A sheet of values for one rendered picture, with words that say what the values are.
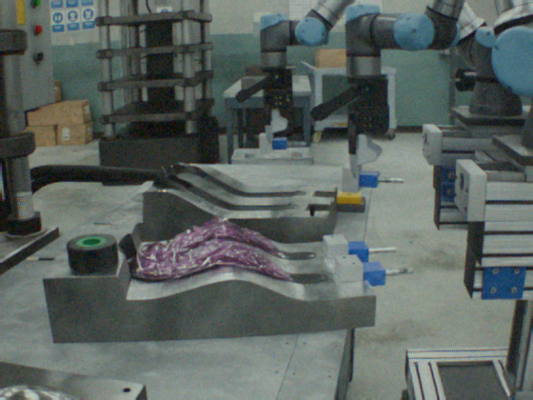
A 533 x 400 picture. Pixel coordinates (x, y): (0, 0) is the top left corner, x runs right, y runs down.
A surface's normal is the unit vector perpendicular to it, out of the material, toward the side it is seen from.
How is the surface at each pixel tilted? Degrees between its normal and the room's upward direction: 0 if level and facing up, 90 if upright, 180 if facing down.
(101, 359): 0
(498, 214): 90
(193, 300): 90
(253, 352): 0
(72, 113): 88
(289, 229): 90
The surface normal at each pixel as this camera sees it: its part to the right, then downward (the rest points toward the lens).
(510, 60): -0.70, 0.32
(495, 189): -0.11, 0.25
